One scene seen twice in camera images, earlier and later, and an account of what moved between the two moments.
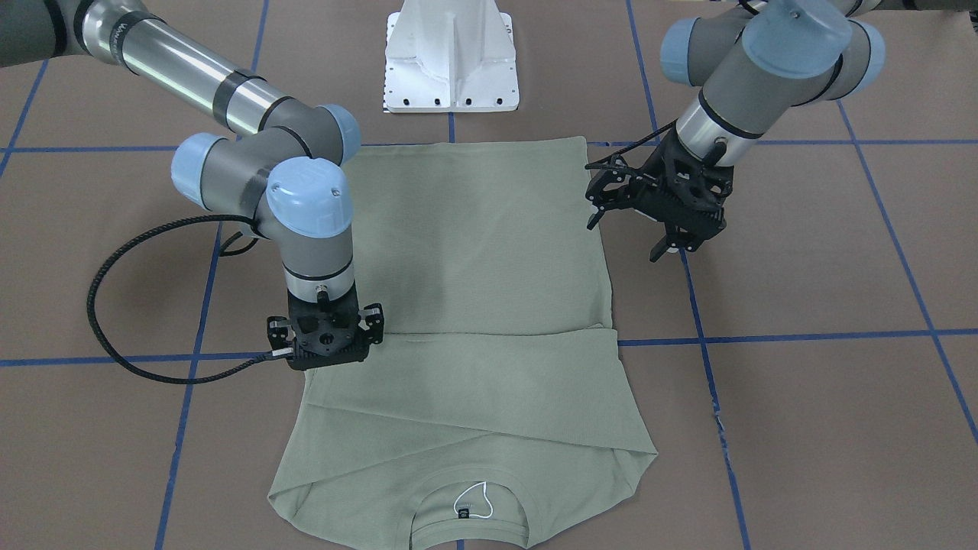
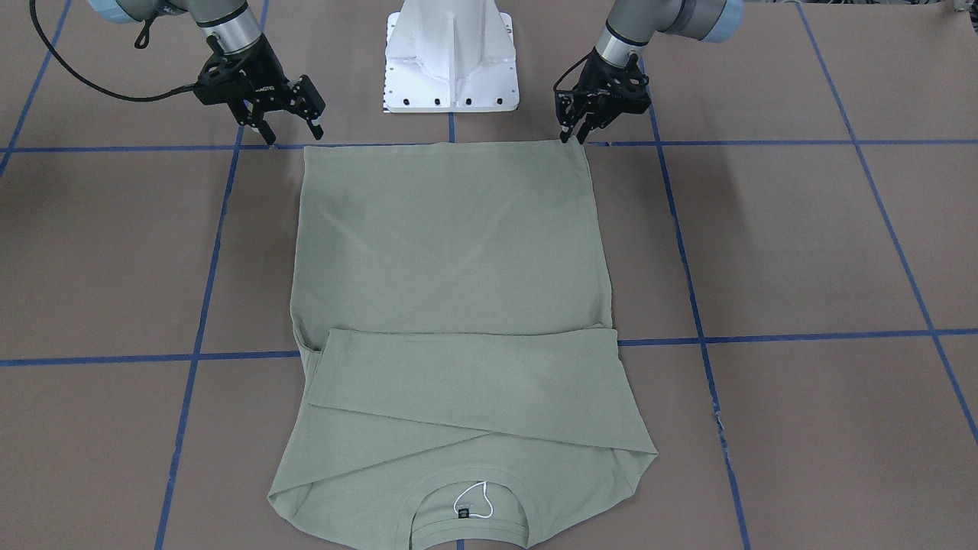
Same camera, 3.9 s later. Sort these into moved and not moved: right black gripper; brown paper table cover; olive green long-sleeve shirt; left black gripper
Moved: left black gripper; right black gripper
Not moved: olive green long-sleeve shirt; brown paper table cover
